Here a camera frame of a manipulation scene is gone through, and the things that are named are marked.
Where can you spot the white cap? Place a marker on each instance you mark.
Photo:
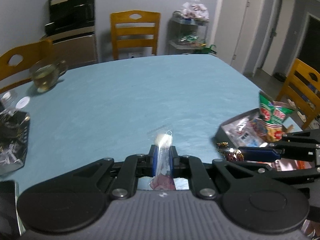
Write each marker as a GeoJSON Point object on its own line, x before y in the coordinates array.
{"type": "Point", "coordinates": [23, 102]}

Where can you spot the white wall socket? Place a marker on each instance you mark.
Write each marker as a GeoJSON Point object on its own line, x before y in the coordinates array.
{"type": "Point", "coordinates": [135, 54]}

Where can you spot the clear glass jar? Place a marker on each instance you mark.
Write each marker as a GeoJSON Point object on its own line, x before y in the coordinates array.
{"type": "Point", "coordinates": [7, 98]}

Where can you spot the black foil bag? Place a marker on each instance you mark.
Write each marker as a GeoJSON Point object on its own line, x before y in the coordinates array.
{"type": "Point", "coordinates": [13, 142]}

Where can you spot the grey tray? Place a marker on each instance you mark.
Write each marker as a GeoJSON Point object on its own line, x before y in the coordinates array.
{"type": "Point", "coordinates": [225, 130]}

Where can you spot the wooden chair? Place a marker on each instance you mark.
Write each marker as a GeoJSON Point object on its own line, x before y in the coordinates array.
{"type": "Point", "coordinates": [135, 33]}
{"type": "Point", "coordinates": [30, 55]}
{"type": "Point", "coordinates": [300, 80]}

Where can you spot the grey door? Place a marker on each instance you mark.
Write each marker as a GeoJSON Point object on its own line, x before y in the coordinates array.
{"type": "Point", "coordinates": [280, 35]}

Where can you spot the pile of green snack packets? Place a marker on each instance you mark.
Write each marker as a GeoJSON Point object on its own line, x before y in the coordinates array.
{"type": "Point", "coordinates": [188, 40]}

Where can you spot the plastic bag of snacks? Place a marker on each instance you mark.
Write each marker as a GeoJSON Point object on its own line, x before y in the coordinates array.
{"type": "Point", "coordinates": [195, 10]}

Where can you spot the red blue snack packet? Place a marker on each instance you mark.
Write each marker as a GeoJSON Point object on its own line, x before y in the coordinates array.
{"type": "Point", "coordinates": [260, 130]}

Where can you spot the white door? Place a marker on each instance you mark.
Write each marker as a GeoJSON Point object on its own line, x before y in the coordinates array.
{"type": "Point", "coordinates": [250, 30]}

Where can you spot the black tea machine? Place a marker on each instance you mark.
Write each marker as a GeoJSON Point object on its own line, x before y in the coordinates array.
{"type": "Point", "coordinates": [72, 12]}

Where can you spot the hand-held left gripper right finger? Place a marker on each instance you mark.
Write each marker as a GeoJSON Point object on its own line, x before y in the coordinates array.
{"type": "Point", "coordinates": [173, 162]}

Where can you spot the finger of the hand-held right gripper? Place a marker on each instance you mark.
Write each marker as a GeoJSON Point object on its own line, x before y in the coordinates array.
{"type": "Point", "coordinates": [260, 153]}
{"type": "Point", "coordinates": [287, 175]}

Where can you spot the glass teapot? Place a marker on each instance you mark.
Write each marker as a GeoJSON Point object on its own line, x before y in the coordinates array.
{"type": "Point", "coordinates": [46, 77]}

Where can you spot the green chip bag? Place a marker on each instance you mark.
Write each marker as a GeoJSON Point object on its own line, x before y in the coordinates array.
{"type": "Point", "coordinates": [273, 115]}

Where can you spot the dark gold candy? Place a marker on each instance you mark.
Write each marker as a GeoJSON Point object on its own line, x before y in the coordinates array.
{"type": "Point", "coordinates": [230, 152]}

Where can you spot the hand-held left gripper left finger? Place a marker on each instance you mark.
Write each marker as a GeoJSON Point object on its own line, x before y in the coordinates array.
{"type": "Point", "coordinates": [153, 162]}

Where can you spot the clear white candy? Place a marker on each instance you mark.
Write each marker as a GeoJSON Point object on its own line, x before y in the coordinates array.
{"type": "Point", "coordinates": [162, 140]}

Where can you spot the glass shelf cart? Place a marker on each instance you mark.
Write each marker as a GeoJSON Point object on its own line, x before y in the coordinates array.
{"type": "Point", "coordinates": [187, 30]}

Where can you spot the black smartphone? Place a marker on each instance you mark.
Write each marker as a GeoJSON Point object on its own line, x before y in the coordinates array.
{"type": "Point", "coordinates": [7, 210]}

